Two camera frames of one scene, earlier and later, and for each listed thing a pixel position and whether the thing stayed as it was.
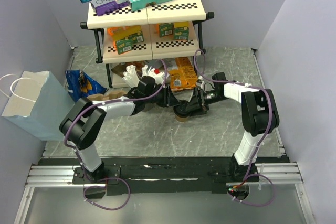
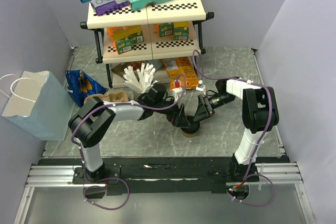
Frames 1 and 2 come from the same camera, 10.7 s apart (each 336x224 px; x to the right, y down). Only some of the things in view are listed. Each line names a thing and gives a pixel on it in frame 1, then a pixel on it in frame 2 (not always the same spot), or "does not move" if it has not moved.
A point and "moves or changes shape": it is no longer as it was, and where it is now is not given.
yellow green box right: [181, 30] does not move
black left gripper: [169, 100] → [180, 120]
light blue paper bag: [39, 104] does not move
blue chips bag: [81, 85] does not move
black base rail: [157, 176] does not move
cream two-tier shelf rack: [168, 31] does not move
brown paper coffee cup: [181, 119] moves or changes shape
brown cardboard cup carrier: [114, 95] does not move
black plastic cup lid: [182, 108] moves or changes shape
